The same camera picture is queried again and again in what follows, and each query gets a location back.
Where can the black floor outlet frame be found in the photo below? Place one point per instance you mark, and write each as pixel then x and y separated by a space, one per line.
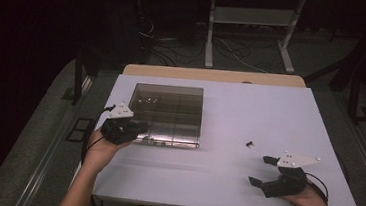
pixel 79 130

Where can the black metal stand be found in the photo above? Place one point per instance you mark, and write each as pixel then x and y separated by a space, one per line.
pixel 354 98
pixel 79 74

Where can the small black object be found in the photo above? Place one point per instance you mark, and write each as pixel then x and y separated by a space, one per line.
pixel 250 144

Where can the person's right hand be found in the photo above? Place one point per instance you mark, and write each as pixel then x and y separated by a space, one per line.
pixel 311 201

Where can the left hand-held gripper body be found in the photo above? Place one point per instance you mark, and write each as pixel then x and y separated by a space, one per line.
pixel 116 130

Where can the tinted transparent storage box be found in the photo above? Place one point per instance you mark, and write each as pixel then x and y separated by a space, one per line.
pixel 171 100

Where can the person's left hand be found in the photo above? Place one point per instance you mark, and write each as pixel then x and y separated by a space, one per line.
pixel 99 152

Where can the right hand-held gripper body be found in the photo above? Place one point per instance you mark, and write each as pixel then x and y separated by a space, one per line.
pixel 289 186

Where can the cluster of small shiny pieces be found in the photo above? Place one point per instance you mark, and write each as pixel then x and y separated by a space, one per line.
pixel 147 100

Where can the white metal stand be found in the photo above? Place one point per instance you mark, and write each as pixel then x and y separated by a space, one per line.
pixel 252 16

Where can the tinted transparent drawer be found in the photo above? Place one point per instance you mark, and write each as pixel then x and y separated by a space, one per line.
pixel 174 137

